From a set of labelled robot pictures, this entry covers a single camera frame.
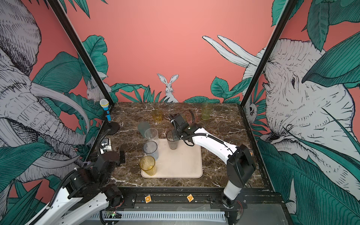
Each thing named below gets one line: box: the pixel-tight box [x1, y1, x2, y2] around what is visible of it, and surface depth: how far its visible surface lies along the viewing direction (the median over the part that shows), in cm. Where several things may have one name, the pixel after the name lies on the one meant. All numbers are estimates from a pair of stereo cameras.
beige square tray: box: [141, 138, 203, 179], surface depth 90 cm
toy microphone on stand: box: [99, 98, 112, 122], surface depth 90 cm
